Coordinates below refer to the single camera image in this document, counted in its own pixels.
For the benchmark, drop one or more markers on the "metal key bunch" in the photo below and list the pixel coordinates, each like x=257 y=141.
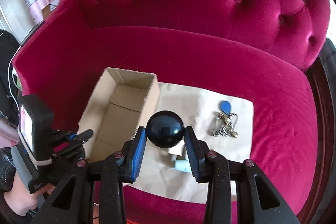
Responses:
x=224 y=125

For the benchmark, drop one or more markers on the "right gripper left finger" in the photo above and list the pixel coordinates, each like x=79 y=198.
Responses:
x=72 y=199

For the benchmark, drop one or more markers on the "red velvet tufted sofa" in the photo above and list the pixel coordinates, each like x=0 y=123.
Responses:
x=259 y=50

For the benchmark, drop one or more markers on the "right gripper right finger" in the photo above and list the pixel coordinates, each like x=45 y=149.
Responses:
x=258 y=200

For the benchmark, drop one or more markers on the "cardboard box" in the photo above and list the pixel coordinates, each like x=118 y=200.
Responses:
x=121 y=101

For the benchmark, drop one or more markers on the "black round-top bottle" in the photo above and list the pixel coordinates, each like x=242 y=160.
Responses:
x=165 y=129

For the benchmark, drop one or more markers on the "light blue cosmetic tube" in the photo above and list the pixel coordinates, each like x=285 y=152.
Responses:
x=181 y=163

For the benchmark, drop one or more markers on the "black jacket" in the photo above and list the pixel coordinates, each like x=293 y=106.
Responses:
x=9 y=46

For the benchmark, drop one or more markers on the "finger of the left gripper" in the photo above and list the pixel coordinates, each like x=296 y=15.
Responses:
x=69 y=150
x=63 y=136

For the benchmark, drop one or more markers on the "white charger plug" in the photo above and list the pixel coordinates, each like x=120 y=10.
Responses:
x=178 y=149

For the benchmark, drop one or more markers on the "blue key fob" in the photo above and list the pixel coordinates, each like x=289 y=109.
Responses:
x=225 y=107

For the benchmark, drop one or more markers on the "person's left hand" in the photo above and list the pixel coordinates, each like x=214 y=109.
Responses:
x=20 y=200

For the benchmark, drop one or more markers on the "beige paper sheet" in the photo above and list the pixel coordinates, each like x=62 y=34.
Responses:
x=197 y=108

